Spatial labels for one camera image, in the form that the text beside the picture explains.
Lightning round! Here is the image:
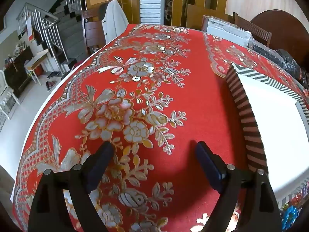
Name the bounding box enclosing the striped white tray box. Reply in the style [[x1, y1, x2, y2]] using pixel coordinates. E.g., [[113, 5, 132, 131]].
[[225, 63, 308, 206]]

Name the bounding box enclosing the white ornate chair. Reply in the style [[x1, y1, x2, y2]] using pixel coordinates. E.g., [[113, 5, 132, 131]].
[[0, 70, 20, 119]]

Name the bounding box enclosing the black plastic bag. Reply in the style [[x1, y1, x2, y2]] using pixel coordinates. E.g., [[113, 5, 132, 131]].
[[275, 49, 308, 89]]

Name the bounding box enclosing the dark packaged bundle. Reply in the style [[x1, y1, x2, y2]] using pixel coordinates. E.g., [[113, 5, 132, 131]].
[[248, 39, 287, 70]]

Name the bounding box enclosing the red floral tablecloth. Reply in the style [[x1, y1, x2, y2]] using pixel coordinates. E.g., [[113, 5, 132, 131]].
[[13, 25, 308, 231]]

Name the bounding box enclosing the wooden slatted chair back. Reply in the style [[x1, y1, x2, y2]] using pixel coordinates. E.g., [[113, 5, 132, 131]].
[[233, 12, 272, 47]]

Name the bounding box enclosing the round dark wooden tabletop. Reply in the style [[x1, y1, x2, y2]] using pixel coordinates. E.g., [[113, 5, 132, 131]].
[[251, 9, 309, 70]]

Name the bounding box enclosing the white cardboard box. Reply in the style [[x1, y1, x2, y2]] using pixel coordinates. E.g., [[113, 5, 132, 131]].
[[202, 15, 252, 47]]

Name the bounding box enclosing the dark wooden chair left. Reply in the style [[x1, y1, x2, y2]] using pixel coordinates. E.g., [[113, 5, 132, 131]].
[[82, 6, 106, 55]]

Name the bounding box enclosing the metal stair railing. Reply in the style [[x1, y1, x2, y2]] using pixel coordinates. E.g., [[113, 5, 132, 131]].
[[16, 3, 69, 75]]

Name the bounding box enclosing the white ironing board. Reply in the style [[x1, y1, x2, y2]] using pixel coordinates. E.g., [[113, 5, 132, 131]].
[[99, 0, 129, 44]]

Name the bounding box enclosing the white louvered panel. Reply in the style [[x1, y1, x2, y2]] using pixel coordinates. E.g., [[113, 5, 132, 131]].
[[139, 0, 165, 25]]

